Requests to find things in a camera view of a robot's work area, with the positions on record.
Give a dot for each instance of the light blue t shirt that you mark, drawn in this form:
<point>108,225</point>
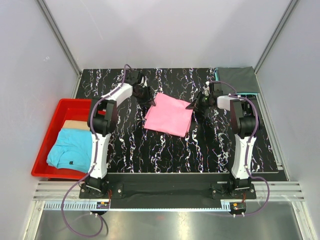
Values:
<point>72,150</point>

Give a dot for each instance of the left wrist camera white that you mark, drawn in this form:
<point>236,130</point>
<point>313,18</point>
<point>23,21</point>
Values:
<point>143,82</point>

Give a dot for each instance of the pink t shirt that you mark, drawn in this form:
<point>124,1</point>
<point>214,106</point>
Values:
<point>169,115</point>

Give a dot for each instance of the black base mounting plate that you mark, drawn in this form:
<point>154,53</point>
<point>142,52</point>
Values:
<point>165,191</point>

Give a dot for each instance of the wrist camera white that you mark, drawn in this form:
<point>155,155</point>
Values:
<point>143,82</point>
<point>206,89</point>

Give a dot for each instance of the folded teal t shirt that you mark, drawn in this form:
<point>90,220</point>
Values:
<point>217,75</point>

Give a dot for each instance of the folded dark grey t shirt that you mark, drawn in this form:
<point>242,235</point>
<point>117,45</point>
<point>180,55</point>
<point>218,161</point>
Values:
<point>240,80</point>

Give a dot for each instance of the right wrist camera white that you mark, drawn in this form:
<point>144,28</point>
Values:
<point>206,89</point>

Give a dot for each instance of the right aluminium frame post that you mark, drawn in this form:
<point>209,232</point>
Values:
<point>276,33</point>

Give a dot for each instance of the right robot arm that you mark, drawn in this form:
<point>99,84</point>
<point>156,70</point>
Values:
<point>245,120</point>

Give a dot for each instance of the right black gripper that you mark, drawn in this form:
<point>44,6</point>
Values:
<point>193,105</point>

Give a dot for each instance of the left aluminium frame post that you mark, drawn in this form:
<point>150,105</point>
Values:
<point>58,35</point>

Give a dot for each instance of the slotted cable duct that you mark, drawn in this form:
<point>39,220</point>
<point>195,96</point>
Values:
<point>99,206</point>

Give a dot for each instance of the beige t shirt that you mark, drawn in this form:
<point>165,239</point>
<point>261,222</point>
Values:
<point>75,124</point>

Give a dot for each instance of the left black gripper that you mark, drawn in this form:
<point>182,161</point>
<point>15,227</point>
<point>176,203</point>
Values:
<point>144,102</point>

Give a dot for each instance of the aluminium frame post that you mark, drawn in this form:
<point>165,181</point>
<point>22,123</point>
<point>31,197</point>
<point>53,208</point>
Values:
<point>276,33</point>
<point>58,35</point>

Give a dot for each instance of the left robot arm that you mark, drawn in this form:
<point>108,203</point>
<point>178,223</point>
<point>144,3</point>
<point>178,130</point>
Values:
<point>103,119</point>

